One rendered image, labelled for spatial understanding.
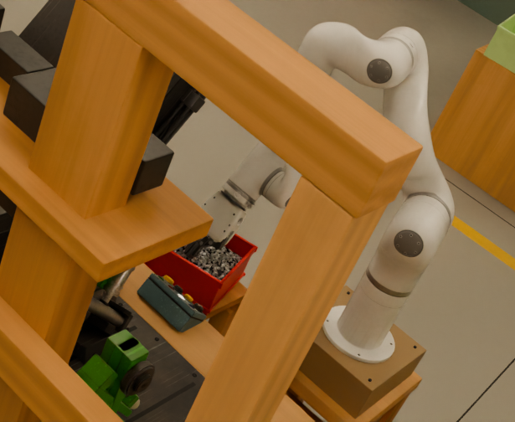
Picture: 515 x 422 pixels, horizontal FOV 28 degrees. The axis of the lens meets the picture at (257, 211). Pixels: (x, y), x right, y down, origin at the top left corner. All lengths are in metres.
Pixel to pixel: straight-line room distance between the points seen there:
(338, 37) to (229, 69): 0.95
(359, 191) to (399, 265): 1.13
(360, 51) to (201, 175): 2.48
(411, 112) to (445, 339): 2.22
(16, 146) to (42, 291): 0.24
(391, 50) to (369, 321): 0.68
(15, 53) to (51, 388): 0.57
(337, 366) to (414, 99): 0.66
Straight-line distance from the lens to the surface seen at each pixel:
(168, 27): 1.41
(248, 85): 1.34
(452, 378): 4.25
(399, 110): 2.30
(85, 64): 1.54
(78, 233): 1.59
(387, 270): 2.43
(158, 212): 1.68
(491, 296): 4.81
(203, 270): 2.62
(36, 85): 1.75
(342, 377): 2.52
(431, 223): 2.32
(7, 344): 1.79
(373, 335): 2.54
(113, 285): 2.27
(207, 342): 2.46
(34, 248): 1.73
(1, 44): 1.88
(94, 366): 1.97
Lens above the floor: 2.53
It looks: 34 degrees down
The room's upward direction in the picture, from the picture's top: 24 degrees clockwise
